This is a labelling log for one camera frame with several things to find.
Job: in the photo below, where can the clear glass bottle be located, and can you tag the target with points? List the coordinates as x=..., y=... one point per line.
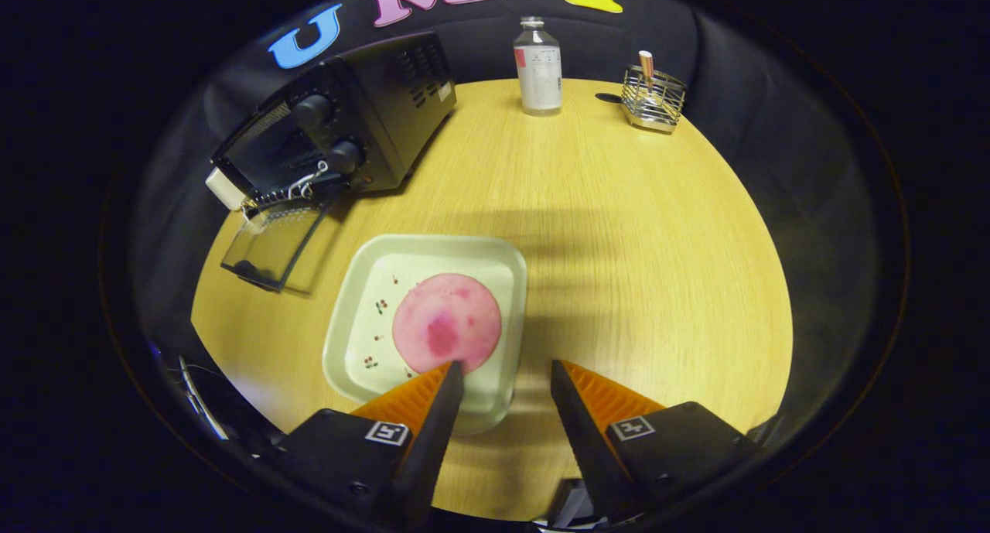
x=539, y=76

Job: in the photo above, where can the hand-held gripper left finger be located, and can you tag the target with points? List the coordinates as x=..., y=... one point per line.
x=429, y=440

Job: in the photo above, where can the white bread toaster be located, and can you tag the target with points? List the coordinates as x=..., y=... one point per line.
x=224, y=189

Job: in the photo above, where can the pink round food slice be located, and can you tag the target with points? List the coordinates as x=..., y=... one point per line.
x=448, y=316

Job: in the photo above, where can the black toaster oven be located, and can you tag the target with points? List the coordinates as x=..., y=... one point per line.
x=387, y=107

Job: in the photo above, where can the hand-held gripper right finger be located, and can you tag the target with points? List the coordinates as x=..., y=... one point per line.
x=588, y=440

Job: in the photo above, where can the pale green square plate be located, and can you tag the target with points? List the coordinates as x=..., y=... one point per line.
x=371, y=270

